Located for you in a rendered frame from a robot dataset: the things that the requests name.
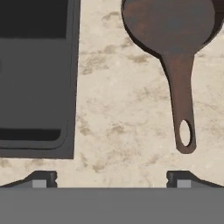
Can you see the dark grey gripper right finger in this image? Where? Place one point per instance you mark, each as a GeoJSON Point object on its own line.
{"type": "Point", "coordinates": [183, 178]}

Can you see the dark grey sink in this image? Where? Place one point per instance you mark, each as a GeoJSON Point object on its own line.
{"type": "Point", "coordinates": [35, 87]}

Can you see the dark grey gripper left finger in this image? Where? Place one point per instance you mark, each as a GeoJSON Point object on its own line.
{"type": "Point", "coordinates": [40, 178]}

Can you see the dark brown cast iron pan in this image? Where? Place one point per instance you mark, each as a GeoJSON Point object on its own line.
{"type": "Point", "coordinates": [172, 29]}

